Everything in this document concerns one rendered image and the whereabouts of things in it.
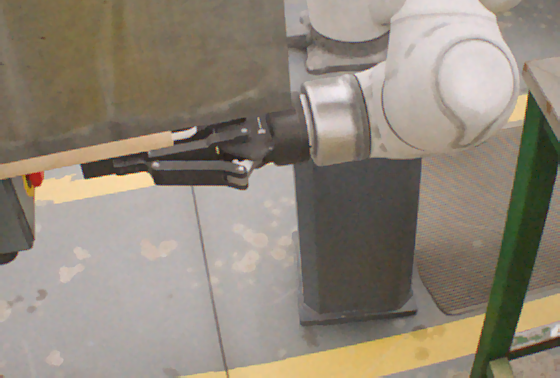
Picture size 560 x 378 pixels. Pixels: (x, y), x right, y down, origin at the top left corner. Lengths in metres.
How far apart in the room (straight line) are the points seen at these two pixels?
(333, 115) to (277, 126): 0.06
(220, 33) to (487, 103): 0.34
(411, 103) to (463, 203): 1.55
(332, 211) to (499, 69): 1.07
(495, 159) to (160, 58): 2.02
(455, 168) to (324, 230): 0.67
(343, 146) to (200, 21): 0.49
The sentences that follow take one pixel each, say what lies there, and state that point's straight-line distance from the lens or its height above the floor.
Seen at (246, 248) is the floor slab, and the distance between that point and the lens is 2.21.
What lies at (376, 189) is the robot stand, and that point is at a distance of 1.73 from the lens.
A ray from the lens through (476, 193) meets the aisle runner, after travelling 2.33.
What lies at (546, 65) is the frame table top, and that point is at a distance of 1.26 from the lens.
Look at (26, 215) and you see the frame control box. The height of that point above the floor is 0.97.
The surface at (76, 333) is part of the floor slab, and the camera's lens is 2.13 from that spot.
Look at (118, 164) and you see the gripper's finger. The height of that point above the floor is 1.08.
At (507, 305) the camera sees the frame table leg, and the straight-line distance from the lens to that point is 1.61.
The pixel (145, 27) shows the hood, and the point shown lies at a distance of 0.43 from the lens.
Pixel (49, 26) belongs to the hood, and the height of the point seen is 1.47.
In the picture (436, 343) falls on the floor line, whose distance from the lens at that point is 2.03.
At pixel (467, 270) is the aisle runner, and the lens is 2.16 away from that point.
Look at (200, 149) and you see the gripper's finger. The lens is 0.90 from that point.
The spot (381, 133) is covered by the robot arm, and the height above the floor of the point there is 1.09.
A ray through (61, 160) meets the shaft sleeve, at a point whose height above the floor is 1.25.
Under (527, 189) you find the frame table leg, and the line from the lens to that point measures 1.36.
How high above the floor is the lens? 1.71
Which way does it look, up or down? 46 degrees down
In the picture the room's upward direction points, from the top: 5 degrees counter-clockwise
